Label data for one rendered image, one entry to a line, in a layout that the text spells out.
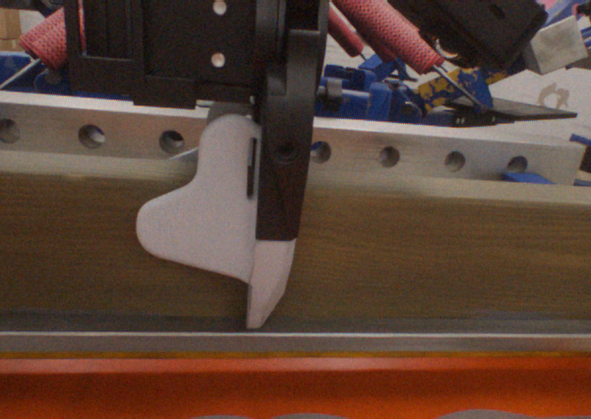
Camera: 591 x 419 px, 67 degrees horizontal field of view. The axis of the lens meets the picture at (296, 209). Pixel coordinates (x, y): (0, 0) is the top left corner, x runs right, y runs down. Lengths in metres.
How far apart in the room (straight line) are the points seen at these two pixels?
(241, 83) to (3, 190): 0.10
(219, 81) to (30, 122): 0.31
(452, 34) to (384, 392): 0.17
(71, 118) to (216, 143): 0.28
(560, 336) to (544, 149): 0.29
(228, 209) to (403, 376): 0.14
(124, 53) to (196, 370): 0.15
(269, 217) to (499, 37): 0.11
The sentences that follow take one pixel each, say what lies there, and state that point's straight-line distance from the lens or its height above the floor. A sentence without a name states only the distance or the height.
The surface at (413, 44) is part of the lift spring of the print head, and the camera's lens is 0.83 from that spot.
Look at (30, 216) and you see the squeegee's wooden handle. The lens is 0.21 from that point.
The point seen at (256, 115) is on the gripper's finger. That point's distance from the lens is 0.21.
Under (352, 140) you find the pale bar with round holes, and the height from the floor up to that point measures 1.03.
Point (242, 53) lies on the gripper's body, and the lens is 0.16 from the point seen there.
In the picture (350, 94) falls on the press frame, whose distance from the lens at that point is 0.92.
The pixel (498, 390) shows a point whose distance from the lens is 0.28.
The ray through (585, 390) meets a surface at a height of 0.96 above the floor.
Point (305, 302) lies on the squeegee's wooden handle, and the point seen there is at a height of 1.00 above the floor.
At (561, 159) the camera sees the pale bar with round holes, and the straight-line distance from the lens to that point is 0.54.
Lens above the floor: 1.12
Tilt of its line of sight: 21 degrees down
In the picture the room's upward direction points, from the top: 6 degrees clockwise
